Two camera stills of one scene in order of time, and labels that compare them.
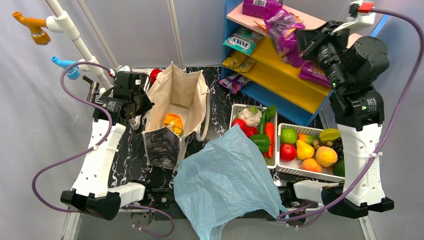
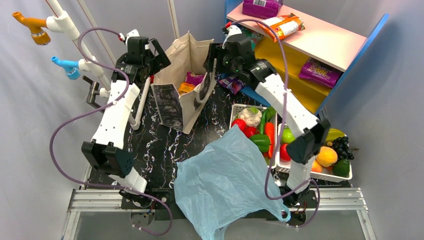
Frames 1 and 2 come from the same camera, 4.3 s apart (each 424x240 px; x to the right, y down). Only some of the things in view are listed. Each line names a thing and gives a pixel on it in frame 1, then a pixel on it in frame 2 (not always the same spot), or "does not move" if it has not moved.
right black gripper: (308, 41) → (214, 57)
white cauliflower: (251, 116) does not move
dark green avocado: (338, 169) does not move
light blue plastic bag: (224, 179) does not move
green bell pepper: (262, 141) does not move
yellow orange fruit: (326, 156) does not move
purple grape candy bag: (282, 27) → (194, 78)
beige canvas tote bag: (179, 108) → (185, 53)
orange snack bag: (174, 122) → (185, 87)
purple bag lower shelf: (315, 74) does not move
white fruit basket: (294, 165) does not move
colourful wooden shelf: (261, 57) does not move
